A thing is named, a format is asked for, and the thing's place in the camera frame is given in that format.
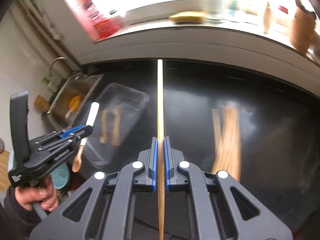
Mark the teal round lid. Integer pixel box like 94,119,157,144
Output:
50,163,70,190

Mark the stainless steel sink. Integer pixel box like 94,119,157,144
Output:
46,73,103,130

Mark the clear plastic tray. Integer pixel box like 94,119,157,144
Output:
84,83,150,169

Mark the orange bowl in sink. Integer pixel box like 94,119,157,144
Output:
68,95,82,113

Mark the chrome faucet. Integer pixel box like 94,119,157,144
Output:
48,56,70,79

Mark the person's left hand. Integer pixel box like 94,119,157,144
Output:
14,175,59,212

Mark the red package on sill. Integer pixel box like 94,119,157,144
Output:
77,0,122,42

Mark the yellow sponge on sill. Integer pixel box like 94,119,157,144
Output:
169,11,207,24

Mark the brown jar on sill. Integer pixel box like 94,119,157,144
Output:
290,0,317,55

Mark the wooden chopstick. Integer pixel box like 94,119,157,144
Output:
112,105,122,146
157,59,165,240
211,106,241,181

